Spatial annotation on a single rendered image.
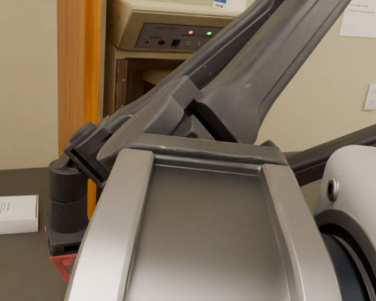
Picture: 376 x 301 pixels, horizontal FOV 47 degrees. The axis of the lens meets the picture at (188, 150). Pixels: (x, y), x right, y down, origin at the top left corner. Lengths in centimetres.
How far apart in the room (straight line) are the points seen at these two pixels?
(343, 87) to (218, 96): 155
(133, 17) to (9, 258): 60
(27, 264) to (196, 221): 91
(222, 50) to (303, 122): 126
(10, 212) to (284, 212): 104
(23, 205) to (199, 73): 73
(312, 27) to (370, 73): 152
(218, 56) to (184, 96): 25
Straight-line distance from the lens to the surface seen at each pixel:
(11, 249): 112
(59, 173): 66
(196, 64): 60
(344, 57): 185
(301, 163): 80
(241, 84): 38
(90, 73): 88
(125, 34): 90
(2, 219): 115
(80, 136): 63
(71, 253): 71
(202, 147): 21
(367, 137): 81
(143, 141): 21
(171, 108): 32
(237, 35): 60
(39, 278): 102
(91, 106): 90
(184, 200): 18
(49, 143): 148
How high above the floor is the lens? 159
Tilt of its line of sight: 23 degrees down
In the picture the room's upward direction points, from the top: 7 degrees clockwise
